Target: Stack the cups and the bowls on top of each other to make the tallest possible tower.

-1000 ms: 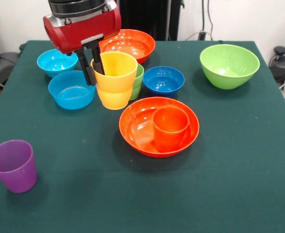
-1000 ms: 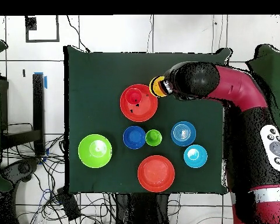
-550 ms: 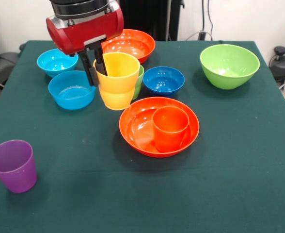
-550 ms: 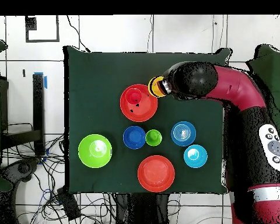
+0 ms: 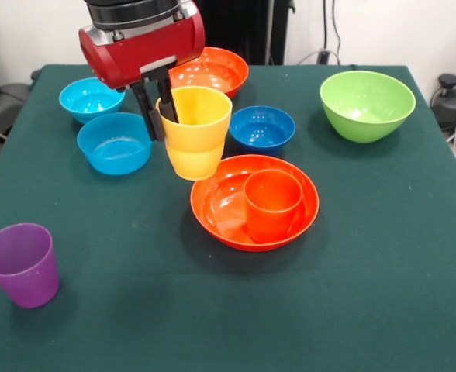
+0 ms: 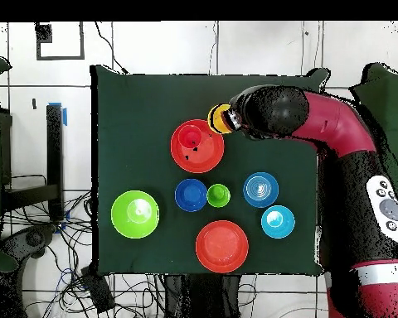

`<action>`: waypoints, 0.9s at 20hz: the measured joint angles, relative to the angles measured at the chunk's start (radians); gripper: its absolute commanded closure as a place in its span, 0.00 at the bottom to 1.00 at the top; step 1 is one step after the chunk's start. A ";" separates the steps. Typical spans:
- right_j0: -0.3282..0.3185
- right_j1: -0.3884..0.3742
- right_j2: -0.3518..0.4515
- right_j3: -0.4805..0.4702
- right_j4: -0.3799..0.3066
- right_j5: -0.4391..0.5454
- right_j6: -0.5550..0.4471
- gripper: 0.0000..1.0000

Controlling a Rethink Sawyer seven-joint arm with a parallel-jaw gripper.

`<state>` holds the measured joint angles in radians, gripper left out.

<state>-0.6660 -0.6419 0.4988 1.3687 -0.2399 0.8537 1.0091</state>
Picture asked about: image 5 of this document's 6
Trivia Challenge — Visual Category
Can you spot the grey pedestal foot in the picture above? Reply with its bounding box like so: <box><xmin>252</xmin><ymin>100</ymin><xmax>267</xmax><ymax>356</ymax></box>
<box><xmin>0</xmin><ymin>83</ymin><xmax>33</xmax><ymax>133</ymax></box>
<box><xmin>429</xmin><ymin>73</ymin><xmax>456</xmax><ymax>131</ymax></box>

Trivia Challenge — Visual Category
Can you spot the light blue plastic bowl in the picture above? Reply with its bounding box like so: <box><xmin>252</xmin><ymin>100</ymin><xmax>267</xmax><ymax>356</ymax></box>
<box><xmin>59</xmin><ymin>77</ymin><xmax>126</xmax><ymax>125</ymax></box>

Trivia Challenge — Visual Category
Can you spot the yellow plastic cup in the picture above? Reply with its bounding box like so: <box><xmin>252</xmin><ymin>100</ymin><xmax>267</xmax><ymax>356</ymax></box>
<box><xmin>155</xmin><ymin>85</ymin><xmax>233</xmax><ymax>182</ymax></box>

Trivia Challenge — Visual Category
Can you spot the dark green tablecloth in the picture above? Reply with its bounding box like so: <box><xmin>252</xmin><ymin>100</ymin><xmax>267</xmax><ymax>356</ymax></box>
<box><xmin>0</xmin><ymin>64</ymin><xmax>456</xmax><ymax>372</ymax></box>

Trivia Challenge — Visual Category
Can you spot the green plastic bowl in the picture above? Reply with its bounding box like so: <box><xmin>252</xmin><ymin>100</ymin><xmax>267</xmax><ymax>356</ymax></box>
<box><xmin>320</xmin><ymin>70</ymin><xmax>417</xmax><ymax>143</ymax></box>

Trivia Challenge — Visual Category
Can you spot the dark blue plastic bowl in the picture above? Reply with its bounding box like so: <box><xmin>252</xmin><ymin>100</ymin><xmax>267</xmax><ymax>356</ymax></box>
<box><xmin>228</xmin><ymin>105</ymin><xmax>297</xmax><ymax>157</ymax></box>

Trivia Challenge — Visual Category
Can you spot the orange plastic bowl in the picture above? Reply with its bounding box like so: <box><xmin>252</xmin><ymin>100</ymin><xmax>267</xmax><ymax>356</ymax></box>
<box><xmin>168</xmin><ymin>46</ymin><xmax>250</xmax><ymax>100</ymax></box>
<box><xmin>189</xmin><ymin>153</ymin><xmax>321</xmax><ymax>253</ymax></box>

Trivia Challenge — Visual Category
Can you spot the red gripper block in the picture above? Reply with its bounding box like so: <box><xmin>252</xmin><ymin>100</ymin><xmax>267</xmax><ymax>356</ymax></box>
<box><xmin>78</xmin><ymin>0</ymin><xmax>206</xmax><ymax>143</ymax></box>

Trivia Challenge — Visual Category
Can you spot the purple plastic cup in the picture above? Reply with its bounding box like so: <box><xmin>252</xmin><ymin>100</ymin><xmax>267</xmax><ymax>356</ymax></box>
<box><xmin>0</xmin><ymin>222</ymin><xmax>60</xmax><ymax>310</ymax></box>

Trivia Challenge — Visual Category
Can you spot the black hanging wall cable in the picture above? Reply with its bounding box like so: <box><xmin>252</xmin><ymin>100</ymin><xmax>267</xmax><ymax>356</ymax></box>
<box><xmin>323</xmin><ymin>0</ymin><xmax>344</xmax><ymax>53</ymax></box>

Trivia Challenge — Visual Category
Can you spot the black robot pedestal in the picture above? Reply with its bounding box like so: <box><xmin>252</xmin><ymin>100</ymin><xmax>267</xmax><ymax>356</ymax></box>
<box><xmin>196</xmin><ymin>0</ymin><xmax>295</xmax><ymax>66</ymax></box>

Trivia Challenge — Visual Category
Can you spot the blue ribbed plastic bowl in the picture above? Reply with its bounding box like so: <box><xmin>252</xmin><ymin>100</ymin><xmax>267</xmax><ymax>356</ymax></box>
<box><xmin>77</xmin><ymin>112</ymin><xmax>154</xmax><ymax>176</ymax></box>

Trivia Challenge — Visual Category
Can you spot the orange plastic cup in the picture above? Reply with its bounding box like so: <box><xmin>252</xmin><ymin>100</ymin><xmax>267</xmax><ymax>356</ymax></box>
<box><xmin>244</xmin><ymin>169</ymin><xmax>304</xmax><ymax>244</ymax></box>

